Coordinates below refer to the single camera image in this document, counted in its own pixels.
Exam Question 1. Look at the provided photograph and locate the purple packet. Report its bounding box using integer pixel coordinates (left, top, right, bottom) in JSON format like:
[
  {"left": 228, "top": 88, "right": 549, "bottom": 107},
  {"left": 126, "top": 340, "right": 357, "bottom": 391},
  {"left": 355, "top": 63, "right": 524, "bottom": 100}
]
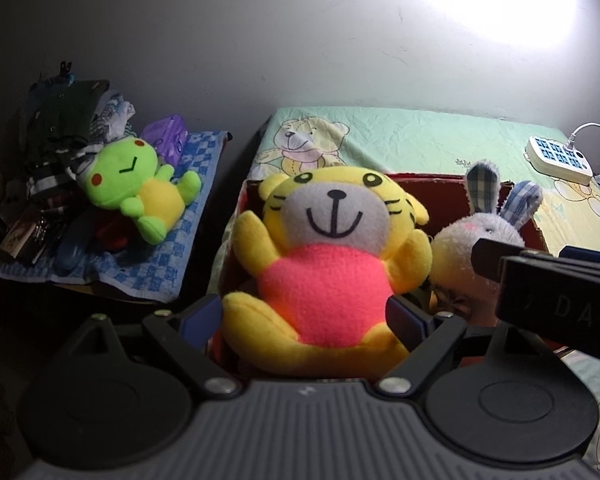
[{"left": 140, "top": 115, "right": 188, "bottom": 167}]

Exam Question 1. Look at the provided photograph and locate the white power strip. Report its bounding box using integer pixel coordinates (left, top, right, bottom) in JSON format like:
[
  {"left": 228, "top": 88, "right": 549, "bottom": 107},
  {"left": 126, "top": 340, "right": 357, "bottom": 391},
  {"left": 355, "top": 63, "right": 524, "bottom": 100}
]
[{"left": 524, "top": 135, "right": 594, "bottom": 186}]

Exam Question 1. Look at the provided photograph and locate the green frog plush toy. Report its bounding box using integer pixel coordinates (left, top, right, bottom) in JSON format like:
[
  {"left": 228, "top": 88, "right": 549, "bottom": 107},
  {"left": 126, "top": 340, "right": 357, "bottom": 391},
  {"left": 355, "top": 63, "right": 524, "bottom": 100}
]
[{"left": 77, "top": 135, "right": 202, "bottom": 246}]

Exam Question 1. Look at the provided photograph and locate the white rabbit plush toy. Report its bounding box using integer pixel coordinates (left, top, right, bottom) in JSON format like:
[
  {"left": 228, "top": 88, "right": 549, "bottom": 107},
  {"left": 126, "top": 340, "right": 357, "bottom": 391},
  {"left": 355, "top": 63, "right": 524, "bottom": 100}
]
[{"left": 430, "top": 160, "right": 543, "bottom": 301}]

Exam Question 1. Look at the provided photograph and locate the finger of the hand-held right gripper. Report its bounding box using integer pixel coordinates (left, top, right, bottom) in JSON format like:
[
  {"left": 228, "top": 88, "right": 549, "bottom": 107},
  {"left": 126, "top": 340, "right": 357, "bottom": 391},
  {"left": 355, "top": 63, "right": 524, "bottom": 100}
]
[
  {"left": 560, "top": 246, "right": 600, "bottom": 273},
  {"left": 471, "top": 237, "right": 560, "bottom": 287}
]

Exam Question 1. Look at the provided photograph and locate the red cardboard box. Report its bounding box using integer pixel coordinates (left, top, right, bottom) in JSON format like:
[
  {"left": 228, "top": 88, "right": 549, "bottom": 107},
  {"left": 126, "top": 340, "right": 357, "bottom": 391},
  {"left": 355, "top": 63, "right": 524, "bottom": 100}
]
[{"left": 207, "top": 172, "right": 568, "bottom": 381}]

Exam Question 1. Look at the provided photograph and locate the blue plastic object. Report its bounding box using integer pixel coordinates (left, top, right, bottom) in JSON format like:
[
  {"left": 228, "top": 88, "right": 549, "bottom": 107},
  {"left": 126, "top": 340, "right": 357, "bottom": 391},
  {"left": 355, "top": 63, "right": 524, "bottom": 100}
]
[{"left": 55, "top": 207, "right": 98, "bottom": 272}]

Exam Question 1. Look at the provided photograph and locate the yellow tiger plush toy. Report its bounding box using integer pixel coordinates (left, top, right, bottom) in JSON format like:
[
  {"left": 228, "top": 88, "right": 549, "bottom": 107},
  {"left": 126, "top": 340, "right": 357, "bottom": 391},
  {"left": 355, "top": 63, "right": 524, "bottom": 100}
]
[{"left": 221, "top": 165, "right": 433, "bottom": 378}]

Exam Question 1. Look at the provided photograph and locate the blue checkered towel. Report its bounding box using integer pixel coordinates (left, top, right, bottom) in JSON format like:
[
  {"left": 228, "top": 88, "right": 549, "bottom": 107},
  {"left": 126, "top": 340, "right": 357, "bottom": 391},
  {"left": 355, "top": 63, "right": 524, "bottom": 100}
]
[{"left": 0, "top": 130, "right": 232, "bottom": 305}]

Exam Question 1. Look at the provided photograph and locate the pile of clothes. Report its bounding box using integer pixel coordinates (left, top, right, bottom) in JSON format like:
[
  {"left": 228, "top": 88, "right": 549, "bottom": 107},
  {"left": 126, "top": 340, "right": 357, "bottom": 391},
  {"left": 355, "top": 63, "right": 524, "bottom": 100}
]
[{"left": 22, "top": 62, "right": 137, "bottom": 211}]

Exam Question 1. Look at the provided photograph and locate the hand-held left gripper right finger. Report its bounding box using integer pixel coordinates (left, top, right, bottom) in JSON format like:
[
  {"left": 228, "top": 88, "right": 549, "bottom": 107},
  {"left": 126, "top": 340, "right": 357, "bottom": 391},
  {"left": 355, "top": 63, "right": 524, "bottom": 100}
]
[{"left": 376, "top": 295, "right": 505, "bottom": 404}]

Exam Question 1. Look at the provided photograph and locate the dark printed box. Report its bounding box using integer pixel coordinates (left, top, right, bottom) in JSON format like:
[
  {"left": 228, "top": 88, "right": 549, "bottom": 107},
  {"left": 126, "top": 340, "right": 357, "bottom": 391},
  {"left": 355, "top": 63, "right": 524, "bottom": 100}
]
[{"left": 0, "top": 205, "right": 63, "bottom": 266}]

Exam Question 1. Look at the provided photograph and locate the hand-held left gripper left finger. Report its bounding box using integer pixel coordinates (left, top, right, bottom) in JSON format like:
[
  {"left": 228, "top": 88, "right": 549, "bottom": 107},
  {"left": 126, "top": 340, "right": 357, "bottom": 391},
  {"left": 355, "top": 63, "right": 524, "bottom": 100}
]
[{"left": 51, "top": 293, "right": 244, "bottom": 402}]

